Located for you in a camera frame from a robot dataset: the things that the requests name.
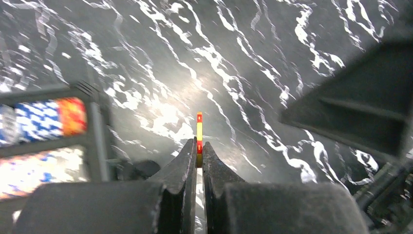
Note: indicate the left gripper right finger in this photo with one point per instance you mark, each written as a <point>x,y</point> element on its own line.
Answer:
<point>234,206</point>

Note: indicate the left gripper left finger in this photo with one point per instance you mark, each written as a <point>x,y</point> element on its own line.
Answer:
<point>162,204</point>

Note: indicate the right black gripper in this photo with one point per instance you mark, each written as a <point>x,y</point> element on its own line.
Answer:
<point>369,106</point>

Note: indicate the red orange chip five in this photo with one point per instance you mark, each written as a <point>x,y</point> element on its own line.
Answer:
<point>199,136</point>

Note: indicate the purple blue chip row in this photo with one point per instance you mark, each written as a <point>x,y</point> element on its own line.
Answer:
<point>42,120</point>

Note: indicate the green orange chip row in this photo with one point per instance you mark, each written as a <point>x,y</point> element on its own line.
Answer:
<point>21,175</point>

